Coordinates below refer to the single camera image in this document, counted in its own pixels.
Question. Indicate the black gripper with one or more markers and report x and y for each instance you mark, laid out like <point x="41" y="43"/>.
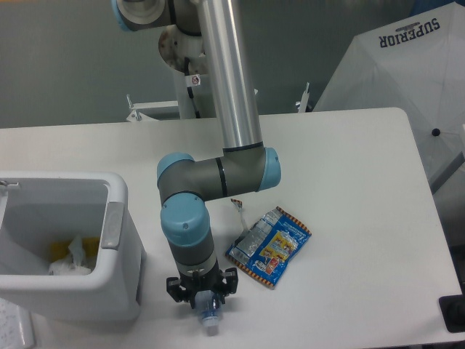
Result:
<point x="222" y="282"/>

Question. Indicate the clear crushed plastic bottle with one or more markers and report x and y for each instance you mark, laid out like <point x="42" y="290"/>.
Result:
<point x="207" y="306"/>

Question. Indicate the blue snack wrapper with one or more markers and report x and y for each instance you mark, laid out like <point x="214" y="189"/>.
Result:
<point x="264" y="250"/>

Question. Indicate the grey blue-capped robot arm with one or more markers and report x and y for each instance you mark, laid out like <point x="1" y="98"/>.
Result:
<point x="241" y="164"/>

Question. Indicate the white plastic trash can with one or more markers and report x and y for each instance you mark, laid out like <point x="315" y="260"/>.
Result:
<point x="40" y="208"/>

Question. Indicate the white crumpled tissue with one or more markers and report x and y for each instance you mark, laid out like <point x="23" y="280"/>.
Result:
<point x="74" y="264"/>

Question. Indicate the yellow wrapper in bin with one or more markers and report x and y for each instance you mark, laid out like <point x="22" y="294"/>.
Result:
<point x="59" y="250"/>

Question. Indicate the black device at table edge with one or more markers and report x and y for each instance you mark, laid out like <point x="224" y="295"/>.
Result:
<point x="452" y="308"/>

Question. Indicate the white umbrella with lettering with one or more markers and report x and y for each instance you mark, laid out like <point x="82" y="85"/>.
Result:
<point x="417" y="65"/>

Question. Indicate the white left mounting bracket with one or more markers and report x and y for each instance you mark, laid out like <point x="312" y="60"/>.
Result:
<point x="151" y="111"/>

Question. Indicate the white right mounting bracket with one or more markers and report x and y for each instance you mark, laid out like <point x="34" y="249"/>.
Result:
<point x="304" y="104"/>

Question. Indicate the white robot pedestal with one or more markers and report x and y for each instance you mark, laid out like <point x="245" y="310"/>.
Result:
<point x="186" y="58"/>

